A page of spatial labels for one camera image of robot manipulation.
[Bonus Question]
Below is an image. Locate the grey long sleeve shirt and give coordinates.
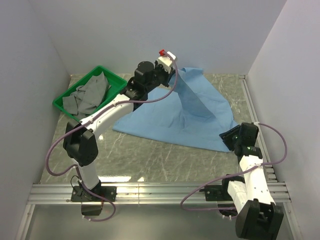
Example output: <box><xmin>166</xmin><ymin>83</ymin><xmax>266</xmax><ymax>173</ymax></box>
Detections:
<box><xmin>62</xmin><ymin>72</ymin><xmax>111</xmax><ymax>120</ymax></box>

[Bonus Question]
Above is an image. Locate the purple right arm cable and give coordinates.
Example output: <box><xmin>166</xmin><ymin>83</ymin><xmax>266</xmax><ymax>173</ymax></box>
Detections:
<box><xmin>180</xmin><ymin>122</ymin><xmax>288</xmax><ymax>218</ymax></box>

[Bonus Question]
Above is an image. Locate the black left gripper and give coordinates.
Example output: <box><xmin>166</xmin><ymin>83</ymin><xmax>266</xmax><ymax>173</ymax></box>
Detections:
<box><xmin>145</xmin><ymin>60</ymin><xmax>177</xmax><ymax>93</ymax></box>

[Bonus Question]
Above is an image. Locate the aluminium side rail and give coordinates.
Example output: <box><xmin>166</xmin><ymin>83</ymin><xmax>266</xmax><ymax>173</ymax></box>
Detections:
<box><xmin>238</xmin><ymin>75</ymin><xmax>278</xmax><ymax>183</ymax></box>

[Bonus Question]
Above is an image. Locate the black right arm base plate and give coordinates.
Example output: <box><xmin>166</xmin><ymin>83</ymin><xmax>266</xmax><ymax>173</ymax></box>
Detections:
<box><xmin>199</xmin><ymin>185</ymin><xmax>232</xmax><ymax>202</ymax></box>

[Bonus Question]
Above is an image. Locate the light blue long sleeve shirt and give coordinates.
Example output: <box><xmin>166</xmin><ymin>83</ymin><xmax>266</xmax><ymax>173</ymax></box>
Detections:
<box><xmin>112</xmin><ymin>67</ymin><xmax>237</xmax><ymax>152</ymax></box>

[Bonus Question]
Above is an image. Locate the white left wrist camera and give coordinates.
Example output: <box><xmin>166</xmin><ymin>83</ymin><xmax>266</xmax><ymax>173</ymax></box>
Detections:
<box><xmin>157</xmin><ymin>49</ymin><xmax>178</xmax><ymax>73</ymax></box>

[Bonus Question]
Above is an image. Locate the aluminium front mounting rail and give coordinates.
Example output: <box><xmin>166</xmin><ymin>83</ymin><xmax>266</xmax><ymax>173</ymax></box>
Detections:
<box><xmin>27</xmin><ymin>182</ymin><xmax>291</xmax><ymax>205</ymax></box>

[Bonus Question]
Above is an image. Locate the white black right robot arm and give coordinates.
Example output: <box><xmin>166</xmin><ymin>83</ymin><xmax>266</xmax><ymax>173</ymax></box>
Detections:
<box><xmin>219</xmin><ymin>122</ymin><xmax>284</xmax><ymax>240</ymax></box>

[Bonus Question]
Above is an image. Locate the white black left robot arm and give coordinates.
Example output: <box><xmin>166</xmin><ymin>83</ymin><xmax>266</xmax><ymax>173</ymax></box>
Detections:
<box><xmin>63</xmin><ymin>60</ymin><xmax>177</xmax><ymax>201</ymax></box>

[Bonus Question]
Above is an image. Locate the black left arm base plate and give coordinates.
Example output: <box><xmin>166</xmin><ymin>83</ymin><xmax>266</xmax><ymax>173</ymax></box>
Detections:
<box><xmin>70</xmin><ymin>185</ymin><xmax>117</xmax><ymax>203</ymax></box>

